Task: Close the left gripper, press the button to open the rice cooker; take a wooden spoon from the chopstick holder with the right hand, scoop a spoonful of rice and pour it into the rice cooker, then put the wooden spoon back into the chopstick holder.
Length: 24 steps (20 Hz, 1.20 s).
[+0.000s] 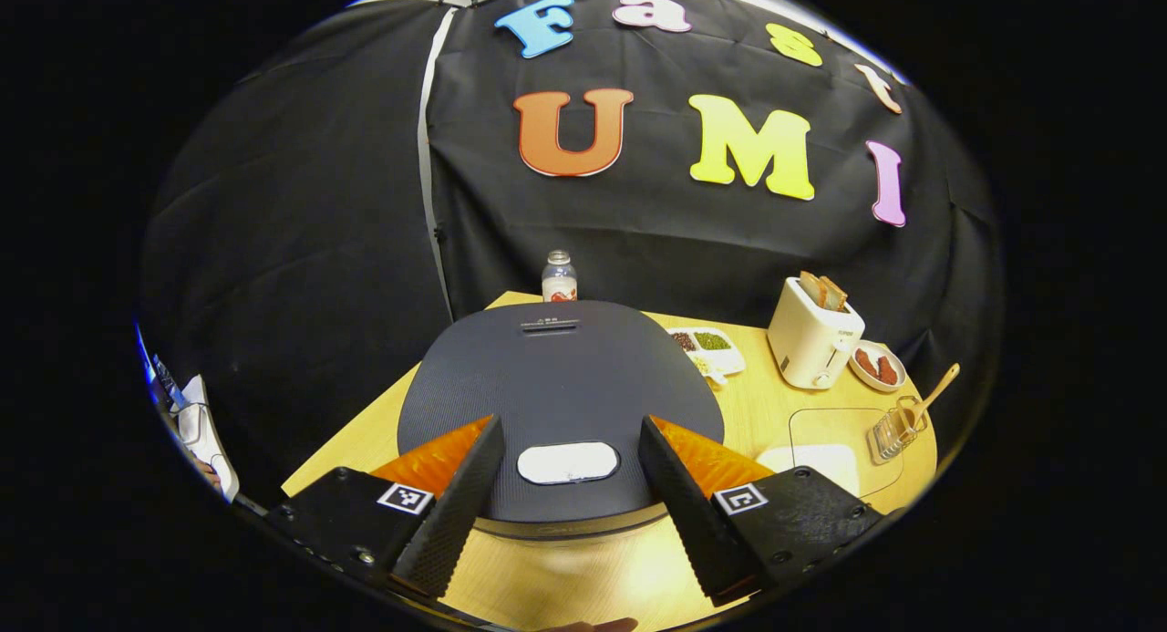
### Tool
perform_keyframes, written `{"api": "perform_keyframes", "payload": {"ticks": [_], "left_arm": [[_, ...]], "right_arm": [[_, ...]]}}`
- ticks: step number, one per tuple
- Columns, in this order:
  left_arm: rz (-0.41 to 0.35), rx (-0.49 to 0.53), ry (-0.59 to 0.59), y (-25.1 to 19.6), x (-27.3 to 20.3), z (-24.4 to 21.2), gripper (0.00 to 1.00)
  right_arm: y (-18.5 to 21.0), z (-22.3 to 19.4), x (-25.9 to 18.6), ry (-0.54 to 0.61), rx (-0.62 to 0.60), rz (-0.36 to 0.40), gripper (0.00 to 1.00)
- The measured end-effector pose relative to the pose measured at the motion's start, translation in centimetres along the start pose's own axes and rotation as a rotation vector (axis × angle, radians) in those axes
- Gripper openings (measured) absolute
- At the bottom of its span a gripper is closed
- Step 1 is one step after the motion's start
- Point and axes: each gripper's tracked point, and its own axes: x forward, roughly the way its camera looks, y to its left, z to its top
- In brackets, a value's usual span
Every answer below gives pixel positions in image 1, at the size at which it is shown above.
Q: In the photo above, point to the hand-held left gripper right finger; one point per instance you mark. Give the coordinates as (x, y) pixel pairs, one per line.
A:
(684, 513)

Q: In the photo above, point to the white round plate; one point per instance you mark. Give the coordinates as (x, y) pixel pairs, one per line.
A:
(878, 388)

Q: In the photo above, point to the white divided grain dish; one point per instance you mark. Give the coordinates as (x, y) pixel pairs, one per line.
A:
(729, 358)

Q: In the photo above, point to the grey rice cooker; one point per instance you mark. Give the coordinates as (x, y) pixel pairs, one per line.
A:
(565, 377)

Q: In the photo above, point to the clear chopstick holder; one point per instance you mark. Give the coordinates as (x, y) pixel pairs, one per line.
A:
(889, 436)

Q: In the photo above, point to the clear glass bowl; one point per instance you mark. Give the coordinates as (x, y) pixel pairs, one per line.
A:
(821, 427)

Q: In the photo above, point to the black backdrop cloth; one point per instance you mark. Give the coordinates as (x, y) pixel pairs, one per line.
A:
(301, 249)

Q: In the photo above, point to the red meat piece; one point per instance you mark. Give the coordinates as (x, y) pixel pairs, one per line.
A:
(865, 362)
(887, 370)

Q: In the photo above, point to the white flat object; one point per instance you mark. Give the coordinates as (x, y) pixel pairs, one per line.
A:
(205, 431)

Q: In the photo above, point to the small clear bottle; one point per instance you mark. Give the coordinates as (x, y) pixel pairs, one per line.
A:
(559, 281)

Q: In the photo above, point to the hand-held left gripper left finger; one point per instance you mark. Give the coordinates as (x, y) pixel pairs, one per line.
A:
(460, 509)

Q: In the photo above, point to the toasted bread slice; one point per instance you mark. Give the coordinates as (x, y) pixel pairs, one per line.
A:
(811, 288)
(835, 295)

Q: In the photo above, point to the white toaster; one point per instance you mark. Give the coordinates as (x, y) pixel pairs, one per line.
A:
(807, 340)

